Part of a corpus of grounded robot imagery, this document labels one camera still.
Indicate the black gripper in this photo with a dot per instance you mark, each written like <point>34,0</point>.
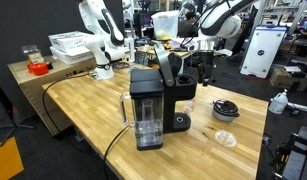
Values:
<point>200,59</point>

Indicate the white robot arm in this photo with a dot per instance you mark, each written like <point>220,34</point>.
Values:
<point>106,42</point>

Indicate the black coffee maker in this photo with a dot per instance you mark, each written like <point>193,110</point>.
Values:
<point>176,87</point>

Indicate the white coffee capsule on table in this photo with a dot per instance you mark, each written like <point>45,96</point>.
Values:
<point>187,110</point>

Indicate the black lidded grey pot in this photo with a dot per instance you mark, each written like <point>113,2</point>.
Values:
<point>225,110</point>

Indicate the clear storage bin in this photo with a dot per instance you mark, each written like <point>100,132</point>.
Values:
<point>165,24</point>

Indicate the clear water tank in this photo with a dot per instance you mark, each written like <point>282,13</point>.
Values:
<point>147,119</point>

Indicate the white plastic jug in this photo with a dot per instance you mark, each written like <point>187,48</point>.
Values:
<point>278,103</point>

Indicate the cardboard box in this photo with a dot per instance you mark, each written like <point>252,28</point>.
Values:
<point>281,79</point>

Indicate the black equipment rack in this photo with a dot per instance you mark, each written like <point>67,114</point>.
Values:
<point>290,161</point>

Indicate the white stacked boxes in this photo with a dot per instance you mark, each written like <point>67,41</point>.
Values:
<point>68,47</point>

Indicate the orange container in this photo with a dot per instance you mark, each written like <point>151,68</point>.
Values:
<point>38,68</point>

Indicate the clear plastic jar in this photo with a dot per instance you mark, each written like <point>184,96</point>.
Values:
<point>33,53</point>

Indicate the beige cabinet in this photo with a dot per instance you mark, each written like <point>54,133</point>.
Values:
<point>32,87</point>

